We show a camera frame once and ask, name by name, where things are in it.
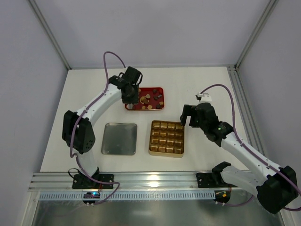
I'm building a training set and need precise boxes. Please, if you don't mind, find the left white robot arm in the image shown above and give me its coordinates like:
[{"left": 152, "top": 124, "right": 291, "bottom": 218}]
[{"left": 62, "top": 66, "right": 143, "bottom": 184}]

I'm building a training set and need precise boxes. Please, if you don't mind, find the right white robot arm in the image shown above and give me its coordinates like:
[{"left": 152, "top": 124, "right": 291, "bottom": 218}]
[{"left": 180, "top": 103, "right": 301, "bottom": 214}]

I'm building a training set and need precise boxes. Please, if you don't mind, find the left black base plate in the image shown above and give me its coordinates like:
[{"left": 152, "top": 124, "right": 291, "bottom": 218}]
[{"left": 72, "top": 174, "right": 114, "bottom": 189}]

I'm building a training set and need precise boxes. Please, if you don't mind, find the aluminium mounting rail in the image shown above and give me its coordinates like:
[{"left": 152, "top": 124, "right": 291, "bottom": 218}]
[{"left": 28, "top": 169, "right": 243, "bottom": 191}]

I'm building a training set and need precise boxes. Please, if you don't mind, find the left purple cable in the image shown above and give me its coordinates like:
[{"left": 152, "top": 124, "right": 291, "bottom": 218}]
[{"left": 70, "top": 51, "right": 127, "bottom": 205}]

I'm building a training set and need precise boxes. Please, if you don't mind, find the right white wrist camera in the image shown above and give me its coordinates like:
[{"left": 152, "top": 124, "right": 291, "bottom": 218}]
[{"left": 196, "top": 92, "right": 212, "bottom": 104}]

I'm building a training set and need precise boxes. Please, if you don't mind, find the right aluminium frame post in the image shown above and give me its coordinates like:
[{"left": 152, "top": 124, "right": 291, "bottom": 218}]
[{"left": 234, "top": 0, "right": 279, "bottom": 70}]

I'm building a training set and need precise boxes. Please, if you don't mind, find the left aluminium frame post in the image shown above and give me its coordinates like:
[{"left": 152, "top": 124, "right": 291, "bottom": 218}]
[{"left": 27, "top": 0, "right": 71, "bottom": 70}]

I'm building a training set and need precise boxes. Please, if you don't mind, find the white slotted cable duct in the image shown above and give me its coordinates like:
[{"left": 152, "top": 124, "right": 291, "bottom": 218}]
[{"left": 39, "top": 190, "right": 215, "bottom": 201}]

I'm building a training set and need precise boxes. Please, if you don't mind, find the silver tin lid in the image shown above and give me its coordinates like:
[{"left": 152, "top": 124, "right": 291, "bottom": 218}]
[{"left": 101, "top": 123, "right": 138, "bottom": 156}]

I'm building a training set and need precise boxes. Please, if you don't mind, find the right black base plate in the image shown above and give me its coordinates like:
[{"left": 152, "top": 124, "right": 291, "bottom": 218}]
[{"left": 196, "top": 172, "right": 216, "bottom": 188}]

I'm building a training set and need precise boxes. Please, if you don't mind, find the aluminium frame post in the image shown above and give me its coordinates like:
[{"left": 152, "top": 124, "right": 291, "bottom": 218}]
[
  {"left": 234, "top": 0, "right": 279, "bottom": 70},
  {"left": 27, "top": 0, "right": 71, "bottom": 70}
]

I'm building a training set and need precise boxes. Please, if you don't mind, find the gold chocolate box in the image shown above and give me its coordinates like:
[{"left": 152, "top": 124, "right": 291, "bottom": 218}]
[{"left": 148, "top": 120, "right": 185, "bottom": 158}]

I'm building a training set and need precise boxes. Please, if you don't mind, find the red chocolate tray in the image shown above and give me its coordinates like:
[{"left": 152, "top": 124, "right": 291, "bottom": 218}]
[{"left": 125, "top": 87, "right": 165, "bottom": 111}]

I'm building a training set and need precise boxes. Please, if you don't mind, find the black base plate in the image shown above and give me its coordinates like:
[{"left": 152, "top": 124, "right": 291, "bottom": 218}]
[
  {"left": 196, "top": 172, "right": 216, "bottom": 188},
  {"left": 72, "top": 174, "right": 114, "bottom": 189}
]

